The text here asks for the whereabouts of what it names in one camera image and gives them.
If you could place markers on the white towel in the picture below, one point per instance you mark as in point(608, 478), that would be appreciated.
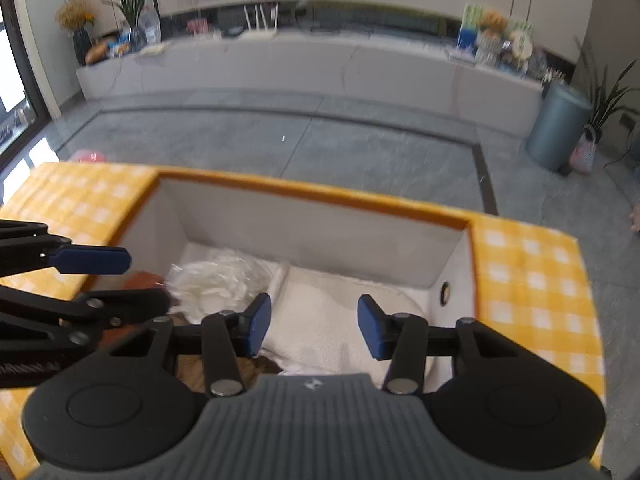
point(330, 310)

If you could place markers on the grey pedal trash can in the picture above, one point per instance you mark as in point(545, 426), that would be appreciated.
point(557, 130)

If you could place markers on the potted snake plant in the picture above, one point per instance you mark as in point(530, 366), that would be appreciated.
point(607, 95)

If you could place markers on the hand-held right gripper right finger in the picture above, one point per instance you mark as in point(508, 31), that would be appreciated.
point(372, 327)

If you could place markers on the green plant in glass vase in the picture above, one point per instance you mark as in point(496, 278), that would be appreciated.
point(131, 10)

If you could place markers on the orange cardboard box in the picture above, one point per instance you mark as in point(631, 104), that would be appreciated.
point(320, 240)

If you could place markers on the vase with dried flowers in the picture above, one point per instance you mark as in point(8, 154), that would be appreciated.
point(75, 20)

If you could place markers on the brown teddy bear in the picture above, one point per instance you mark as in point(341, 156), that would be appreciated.
point(491, 30)

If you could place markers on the snack packets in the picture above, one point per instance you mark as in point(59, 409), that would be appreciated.
point(120, 48)

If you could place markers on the white marble television cabinet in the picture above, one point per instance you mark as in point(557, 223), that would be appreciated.
point(300, 70)

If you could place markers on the green picture card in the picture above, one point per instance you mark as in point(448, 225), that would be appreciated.
point(470, 15)

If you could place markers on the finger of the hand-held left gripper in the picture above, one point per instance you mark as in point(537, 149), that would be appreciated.
point(105, 305)
point(92, 260)

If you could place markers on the pink woven bag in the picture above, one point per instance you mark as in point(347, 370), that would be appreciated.
point(584, 155)

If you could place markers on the white router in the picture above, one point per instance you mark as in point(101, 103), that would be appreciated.
point(257, 32)

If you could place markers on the pink object on floor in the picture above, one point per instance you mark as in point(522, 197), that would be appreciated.
point(90, 156)

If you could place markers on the golden ornament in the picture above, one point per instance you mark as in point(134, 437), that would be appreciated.
point(96, 52)

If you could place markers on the brown towel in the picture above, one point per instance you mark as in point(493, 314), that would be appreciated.
point(192, 365)

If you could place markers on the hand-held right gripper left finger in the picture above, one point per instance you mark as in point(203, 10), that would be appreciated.
point(259, 325)

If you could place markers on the white plastic bag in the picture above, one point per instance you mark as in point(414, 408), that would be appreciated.
point(215, 280)

